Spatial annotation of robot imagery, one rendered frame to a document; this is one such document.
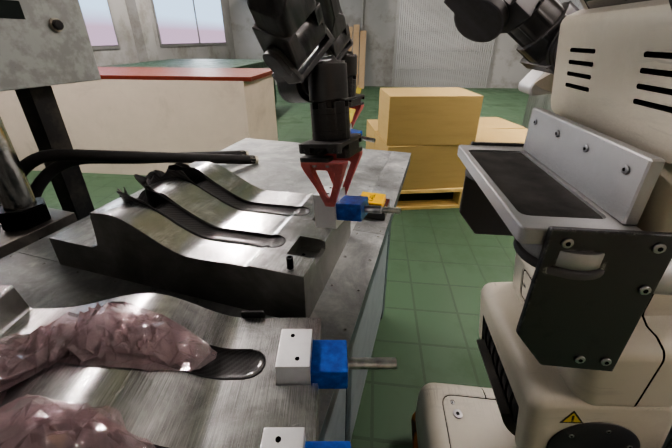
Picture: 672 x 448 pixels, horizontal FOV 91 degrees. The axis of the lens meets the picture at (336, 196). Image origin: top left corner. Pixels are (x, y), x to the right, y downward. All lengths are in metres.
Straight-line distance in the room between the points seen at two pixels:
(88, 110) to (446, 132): 3.06
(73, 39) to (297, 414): 1.15
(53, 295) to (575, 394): 0.77
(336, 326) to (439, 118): 2.04
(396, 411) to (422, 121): 1.72
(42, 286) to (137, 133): 2.85
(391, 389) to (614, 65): 1.25
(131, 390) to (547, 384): 0.47
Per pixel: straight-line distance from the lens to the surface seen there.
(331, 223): 0.52
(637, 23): 0.43
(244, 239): 0.59
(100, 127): 3.75
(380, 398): 1.43
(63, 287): 0.75
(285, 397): 0.40
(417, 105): 2.37
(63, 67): 1.25
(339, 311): 0.55
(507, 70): 10.15
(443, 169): 2.57
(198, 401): 0.41
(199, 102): 3.15
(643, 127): 0.41
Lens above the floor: 1.19
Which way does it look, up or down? 25 degrees down
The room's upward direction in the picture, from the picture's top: straight up
